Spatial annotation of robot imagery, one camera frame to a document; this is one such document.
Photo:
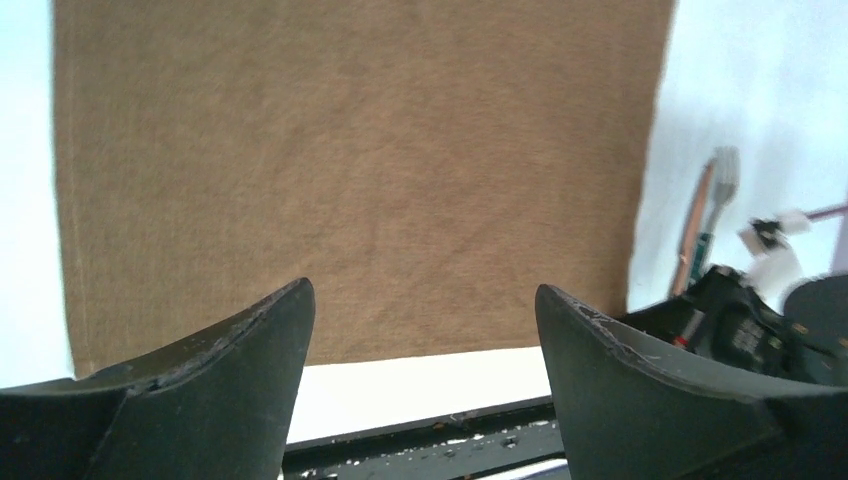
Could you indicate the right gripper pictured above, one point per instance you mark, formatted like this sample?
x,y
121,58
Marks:
x,y
721,317

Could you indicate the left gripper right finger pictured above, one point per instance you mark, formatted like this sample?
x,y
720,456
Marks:
x,y
630,406

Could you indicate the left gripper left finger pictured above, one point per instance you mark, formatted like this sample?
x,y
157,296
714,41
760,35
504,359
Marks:
x,y
217,404

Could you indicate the brown cloth napkin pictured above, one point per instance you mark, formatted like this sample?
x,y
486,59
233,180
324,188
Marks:
x,y
426,164

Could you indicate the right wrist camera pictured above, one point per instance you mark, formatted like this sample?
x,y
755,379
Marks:
x,y
775,264

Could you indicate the silver fork green handle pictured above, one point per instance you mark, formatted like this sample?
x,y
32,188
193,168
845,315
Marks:
x,y
725,163

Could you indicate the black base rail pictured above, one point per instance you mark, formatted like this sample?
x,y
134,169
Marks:
x,y
519,440

